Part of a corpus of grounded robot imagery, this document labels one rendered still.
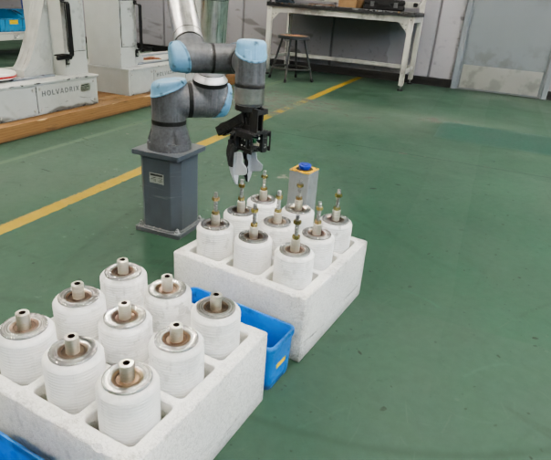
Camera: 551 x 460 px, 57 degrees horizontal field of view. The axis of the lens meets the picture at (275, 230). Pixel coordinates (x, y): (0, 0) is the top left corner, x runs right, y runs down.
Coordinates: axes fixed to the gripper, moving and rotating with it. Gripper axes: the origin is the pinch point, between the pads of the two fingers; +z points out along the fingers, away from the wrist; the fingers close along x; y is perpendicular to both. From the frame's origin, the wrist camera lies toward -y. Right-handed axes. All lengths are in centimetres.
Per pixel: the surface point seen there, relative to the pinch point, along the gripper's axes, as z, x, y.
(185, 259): 17.9, -19.9, 1.7
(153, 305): 11, -44, 23
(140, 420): 14, -60, 44
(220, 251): 15.1, -13.5, 7.8
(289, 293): 16.8, -12.8, 31.4
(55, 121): 30, 39, -200
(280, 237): 12.1, 0.0, 16.2
